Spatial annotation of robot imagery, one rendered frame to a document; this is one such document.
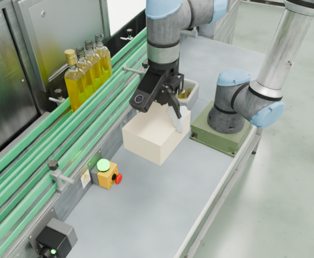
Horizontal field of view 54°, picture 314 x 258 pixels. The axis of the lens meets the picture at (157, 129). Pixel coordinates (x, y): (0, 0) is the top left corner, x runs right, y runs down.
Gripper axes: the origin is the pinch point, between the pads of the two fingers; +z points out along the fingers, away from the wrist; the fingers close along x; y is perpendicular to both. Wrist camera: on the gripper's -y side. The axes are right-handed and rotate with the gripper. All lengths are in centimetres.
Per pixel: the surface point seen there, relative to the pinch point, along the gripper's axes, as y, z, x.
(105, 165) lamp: -3.8, 25.2, 19.0
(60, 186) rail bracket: -21.2, 19.2, 21.5
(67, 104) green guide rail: 5.8, 15.4, 44.3
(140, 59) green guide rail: 54, 19, 44
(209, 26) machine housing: 122, 28, 39
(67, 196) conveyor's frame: -19.8, 26.7, 21.8
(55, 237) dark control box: -31.7, 26.9, 14.7
